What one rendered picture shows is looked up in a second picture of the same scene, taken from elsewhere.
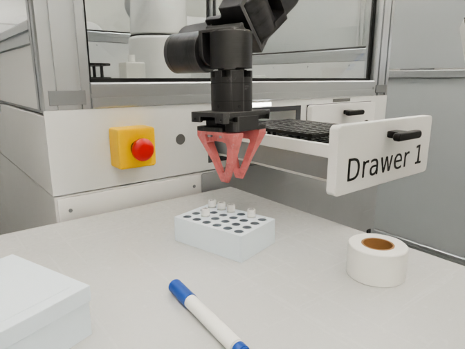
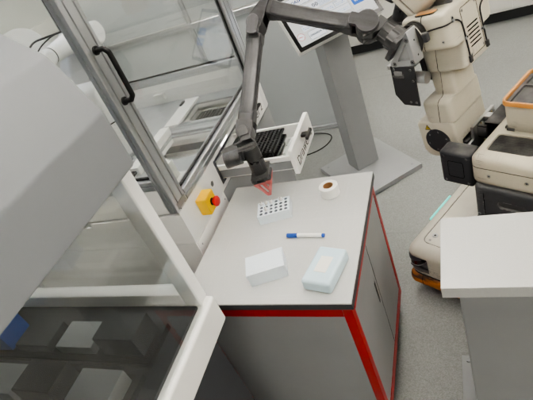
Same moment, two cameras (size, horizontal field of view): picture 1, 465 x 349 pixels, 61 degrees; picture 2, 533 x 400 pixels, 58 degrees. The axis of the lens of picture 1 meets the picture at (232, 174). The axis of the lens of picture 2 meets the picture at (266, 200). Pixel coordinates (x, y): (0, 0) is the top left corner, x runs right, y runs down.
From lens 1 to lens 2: 126 cm
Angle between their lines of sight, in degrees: 28
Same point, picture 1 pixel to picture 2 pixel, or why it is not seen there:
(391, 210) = not seen: hidden behind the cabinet
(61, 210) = (201, 245)
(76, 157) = (193, 221)
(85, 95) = (184, 195)
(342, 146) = (294, 155)
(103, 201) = (207, 232)
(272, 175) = not seen: hidden behind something
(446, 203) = (301, 95)
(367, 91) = not seen: hidden behind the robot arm
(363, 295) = (333, 202)
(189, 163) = (219, 190)
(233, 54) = (257, 155)
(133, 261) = (261, 240)
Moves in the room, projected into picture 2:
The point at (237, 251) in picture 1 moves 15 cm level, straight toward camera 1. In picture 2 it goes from (289, 214) to (315, 230)
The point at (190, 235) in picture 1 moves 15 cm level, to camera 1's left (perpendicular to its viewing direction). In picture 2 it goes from (267, 220) to (235, 244)
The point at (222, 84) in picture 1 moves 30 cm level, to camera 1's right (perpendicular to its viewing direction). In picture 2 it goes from (258, 166) to (321, 121)
